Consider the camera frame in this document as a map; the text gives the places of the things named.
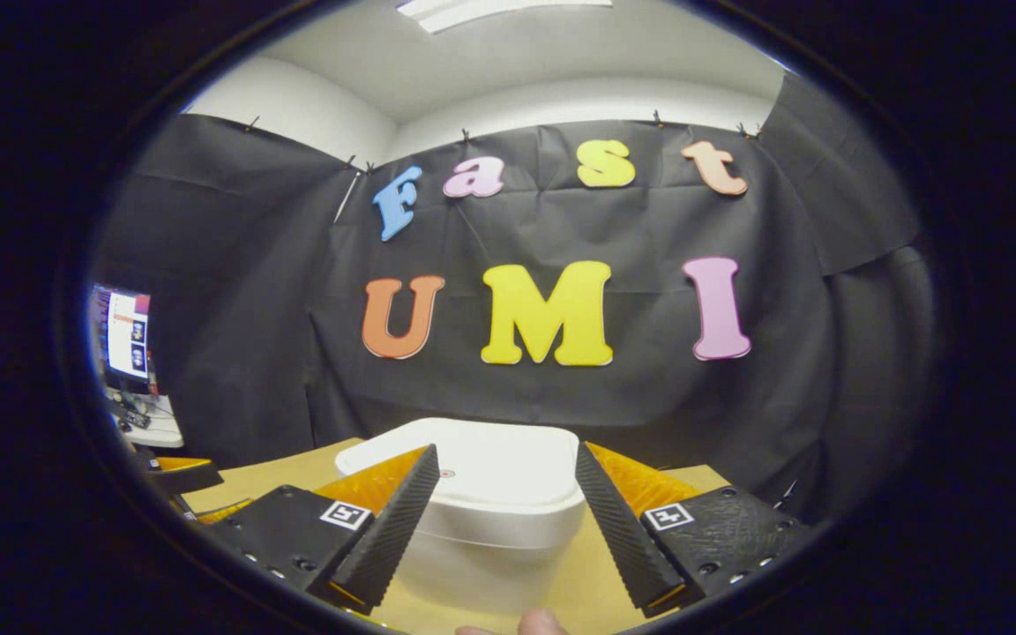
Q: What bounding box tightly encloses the wooden desktop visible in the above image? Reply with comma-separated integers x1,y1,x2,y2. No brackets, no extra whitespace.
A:
182,438,729,635

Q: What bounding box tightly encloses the white desktop garbage bin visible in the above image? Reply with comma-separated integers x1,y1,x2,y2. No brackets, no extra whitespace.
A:
335,418,586,614

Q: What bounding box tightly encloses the computer monitor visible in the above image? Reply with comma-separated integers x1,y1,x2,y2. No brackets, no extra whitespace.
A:
89,282,153,395

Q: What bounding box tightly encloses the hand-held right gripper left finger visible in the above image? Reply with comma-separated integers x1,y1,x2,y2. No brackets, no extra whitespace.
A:
208,444,441,616

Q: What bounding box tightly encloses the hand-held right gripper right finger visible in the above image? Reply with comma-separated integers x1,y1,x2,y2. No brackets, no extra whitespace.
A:
575,441,813,616

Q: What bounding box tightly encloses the white side table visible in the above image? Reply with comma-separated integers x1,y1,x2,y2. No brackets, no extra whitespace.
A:
111,392,184,449

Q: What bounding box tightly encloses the black backdrop cloth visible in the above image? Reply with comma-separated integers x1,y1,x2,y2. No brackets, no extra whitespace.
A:
89,75,937,521

